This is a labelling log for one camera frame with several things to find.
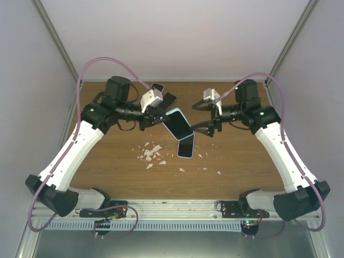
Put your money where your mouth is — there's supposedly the light blue phone case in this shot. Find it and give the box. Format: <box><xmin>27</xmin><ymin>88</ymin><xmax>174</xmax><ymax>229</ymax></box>
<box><xmin>164</xmin><ymin>107</ymin><xmax>192</xmax><ymax>141</ymax></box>

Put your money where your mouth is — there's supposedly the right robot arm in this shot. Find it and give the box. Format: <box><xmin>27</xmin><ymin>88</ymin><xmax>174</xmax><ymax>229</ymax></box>
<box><xmin>191</xmin><ymin>79</ymin><xmax>330</xmax><ymax>221</ymax></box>

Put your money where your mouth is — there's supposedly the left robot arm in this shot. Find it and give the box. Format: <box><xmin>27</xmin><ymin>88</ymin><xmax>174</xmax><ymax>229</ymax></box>
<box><xmin>25</xmin><ymin>76</ymin><xmax>167</xmax><ymax>217</ymax></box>

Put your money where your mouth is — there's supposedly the phone in grey case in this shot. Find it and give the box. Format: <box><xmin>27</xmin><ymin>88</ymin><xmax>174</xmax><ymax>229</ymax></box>
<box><xmin>157</xmin><ymin>92</ymin><xmax>177</xmax><ymax>111</ymax></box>

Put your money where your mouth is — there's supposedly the phone in lilac case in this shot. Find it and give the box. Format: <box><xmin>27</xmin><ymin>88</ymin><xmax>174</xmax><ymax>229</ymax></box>
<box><xmin>177</xmin><ymin>134</ymin><xmax>195</xmax><ymax>159</ymax></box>

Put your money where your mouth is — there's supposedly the phone in white case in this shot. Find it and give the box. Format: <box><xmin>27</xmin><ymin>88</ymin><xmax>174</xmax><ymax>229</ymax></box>
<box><xmin>151</xmin><ymin>83</ymin><xmax>164</xmax><ymax>92</ymax></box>

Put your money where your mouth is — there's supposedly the white debris pile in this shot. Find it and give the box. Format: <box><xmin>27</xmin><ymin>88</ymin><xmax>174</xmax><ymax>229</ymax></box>
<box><xmin>136</xmin><ymin>141</ymin><xmax>168</xmax><ymax>170</ymax></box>

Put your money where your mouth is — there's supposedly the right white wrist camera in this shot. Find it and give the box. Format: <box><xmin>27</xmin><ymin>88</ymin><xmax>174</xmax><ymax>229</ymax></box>
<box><xmin>203</xmin><ymin>88</ymin><xmax>223</xmax><ymax>116</ymax></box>

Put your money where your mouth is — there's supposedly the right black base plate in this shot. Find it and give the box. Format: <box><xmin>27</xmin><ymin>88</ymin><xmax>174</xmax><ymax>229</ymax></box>
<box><xmin>214</xmin><ymin>200</ymin><xmax>270</xmax><ymax>219</ymax></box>

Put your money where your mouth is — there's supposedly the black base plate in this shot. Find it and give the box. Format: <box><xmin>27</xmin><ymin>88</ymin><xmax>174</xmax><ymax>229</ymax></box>
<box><xmin>75</xmin><ymin>200</ymin><xmax>128</xmax><ymax>219</ymax></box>
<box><xmin>214</xmin><ymin>200</ymin><xmax>270</xmax><ymax>219</ymax></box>

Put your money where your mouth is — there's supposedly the aluminium rail frame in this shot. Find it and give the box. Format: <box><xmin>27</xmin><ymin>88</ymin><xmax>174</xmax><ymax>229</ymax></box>
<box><xmin>29</xmin><ymin>198</ymin><xmax>320</xmax><ymax>220</ymax></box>

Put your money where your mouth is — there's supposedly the grey slotted cable duct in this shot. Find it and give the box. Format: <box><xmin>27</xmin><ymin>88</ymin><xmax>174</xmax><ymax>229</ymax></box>
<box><xmin>46</xmin><ymin>220</ymin><xmax>241</xmax><ymax>232</ymax></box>

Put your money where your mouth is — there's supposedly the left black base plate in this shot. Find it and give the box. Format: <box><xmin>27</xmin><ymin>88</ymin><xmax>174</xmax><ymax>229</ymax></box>
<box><xmin>75</xmin><ymin>200</ymin><xmax>128</xmax><ymax>219</ymax></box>

